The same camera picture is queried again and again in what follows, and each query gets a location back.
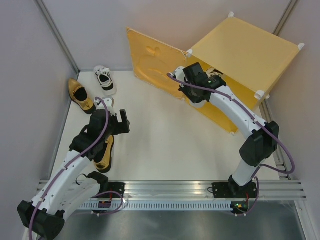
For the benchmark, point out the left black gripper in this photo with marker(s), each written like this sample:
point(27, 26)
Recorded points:
point(120, 127)

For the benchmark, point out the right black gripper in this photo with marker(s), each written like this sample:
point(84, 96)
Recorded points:
point(183, 89)

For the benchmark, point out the yellow cabinet door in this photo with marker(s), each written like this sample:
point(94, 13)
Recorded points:
point(153, 59)

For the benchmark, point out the white black sneaker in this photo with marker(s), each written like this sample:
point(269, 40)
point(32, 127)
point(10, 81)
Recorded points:
point(103, 75)
point(214, 72)

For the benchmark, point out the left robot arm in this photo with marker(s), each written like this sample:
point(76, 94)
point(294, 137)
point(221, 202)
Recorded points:
point(45, 215)

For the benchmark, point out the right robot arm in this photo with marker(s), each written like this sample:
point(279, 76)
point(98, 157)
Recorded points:
point(260, 135)

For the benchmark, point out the near gold loafer shoe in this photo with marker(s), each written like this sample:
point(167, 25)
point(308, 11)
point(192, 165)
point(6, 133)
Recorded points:
point(103, 160)

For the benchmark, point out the gold loafer shoe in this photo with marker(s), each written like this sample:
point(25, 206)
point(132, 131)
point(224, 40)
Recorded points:
point(103, 160)
point(79, 95)

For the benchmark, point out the far gold loafer shoe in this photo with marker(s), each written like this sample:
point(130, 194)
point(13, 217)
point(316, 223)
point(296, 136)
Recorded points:
point(79, 95)

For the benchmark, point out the yellow plastic shoe cabinet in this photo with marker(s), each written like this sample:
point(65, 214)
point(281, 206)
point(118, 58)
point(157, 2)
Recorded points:
point(251, 59)

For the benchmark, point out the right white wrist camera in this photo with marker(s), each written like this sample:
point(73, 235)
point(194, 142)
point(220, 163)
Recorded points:
point(178, 74)

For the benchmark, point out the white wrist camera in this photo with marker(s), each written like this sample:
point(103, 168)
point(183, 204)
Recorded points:
point(178, 74)
point(100, 104)

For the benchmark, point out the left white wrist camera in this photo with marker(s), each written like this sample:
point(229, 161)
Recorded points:
point(100, 104)

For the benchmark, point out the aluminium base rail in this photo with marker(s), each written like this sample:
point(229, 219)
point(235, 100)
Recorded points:
point(178, 190)

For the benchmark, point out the white slotted cable duct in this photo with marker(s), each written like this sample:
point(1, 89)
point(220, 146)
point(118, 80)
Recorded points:
point(135, 205)

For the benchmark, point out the right aluminium corner post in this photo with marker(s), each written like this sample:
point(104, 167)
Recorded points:
point(285, 17)

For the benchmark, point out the aluminium corner post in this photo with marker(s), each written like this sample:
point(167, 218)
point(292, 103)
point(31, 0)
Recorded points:
point(285, 17)
point(57, 34)

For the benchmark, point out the left aluminium corner post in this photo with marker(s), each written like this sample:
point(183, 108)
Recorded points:
point(57, 34)

